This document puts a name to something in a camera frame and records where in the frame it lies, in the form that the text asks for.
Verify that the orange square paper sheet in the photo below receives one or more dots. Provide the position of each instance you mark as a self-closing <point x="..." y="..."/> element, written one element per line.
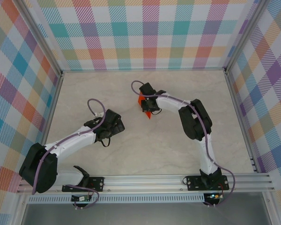
<point x="139" y="99"/>

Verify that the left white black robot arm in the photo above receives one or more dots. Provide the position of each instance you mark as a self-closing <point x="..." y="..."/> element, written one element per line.
<point x="71" y="146"/>

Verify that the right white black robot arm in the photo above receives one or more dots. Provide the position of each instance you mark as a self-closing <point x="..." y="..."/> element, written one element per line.
<point x="168" y="105"/>

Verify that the left small circuit board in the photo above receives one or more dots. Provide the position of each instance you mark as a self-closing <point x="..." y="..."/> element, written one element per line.
<point x="80" y="198"/>

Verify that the small circuit board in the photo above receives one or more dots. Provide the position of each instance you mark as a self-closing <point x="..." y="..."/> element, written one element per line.
<point x="214" y="196"/>
<point x="80" y="198"/>

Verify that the grey metal panel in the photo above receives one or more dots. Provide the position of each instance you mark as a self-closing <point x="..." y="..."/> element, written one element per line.
<point x="142" y="214"/>

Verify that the right small circuit board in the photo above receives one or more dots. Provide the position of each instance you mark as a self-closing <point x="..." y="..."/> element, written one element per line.
<point x="214" y="196"/>

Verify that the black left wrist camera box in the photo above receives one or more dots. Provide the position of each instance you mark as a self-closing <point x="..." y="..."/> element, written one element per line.
<point x="113" y="115"/>

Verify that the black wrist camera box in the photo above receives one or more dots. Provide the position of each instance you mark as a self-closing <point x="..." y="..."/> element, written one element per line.
<point x="147" y="89"/>
<point x="113" y="115"/>

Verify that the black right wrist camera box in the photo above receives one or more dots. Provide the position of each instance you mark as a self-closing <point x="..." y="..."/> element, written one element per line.
<point x="147" y="89"/>

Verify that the white left plastic mount bracket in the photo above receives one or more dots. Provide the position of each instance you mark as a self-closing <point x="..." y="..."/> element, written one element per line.
<point x="98" y="114"/>

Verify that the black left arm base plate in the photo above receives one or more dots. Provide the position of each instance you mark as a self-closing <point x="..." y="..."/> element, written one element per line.
<point x="97" y="182"/>

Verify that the aluminium side rail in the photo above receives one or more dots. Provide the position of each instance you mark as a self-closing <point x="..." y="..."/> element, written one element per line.
<point x="237" y="109"/>
<point x="52" y="110"/>

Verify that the long aluminium mounting rail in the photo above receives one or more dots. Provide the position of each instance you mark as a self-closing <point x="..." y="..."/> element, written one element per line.
<point x="142" y="184"/>

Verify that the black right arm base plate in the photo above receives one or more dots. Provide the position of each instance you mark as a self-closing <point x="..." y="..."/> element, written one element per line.
<point x="194" y="182"/>

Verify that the aluminium frame post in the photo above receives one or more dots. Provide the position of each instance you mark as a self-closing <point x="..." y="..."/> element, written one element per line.
<point x="41" y="38"/>
<point x="244" y="37"/>

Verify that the aluminium frame leg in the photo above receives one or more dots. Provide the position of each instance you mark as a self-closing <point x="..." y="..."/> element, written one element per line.
<point x="272" y="211"/>
<point x="18" y="211"/>

